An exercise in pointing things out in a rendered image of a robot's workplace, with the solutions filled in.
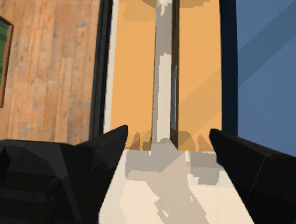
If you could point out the blue flat platform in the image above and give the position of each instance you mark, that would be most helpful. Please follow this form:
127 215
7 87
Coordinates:
258 71

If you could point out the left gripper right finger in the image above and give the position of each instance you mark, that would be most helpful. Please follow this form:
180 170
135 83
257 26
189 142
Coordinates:
265 179

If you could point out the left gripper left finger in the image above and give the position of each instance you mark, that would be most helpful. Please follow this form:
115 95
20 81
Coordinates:
86 170

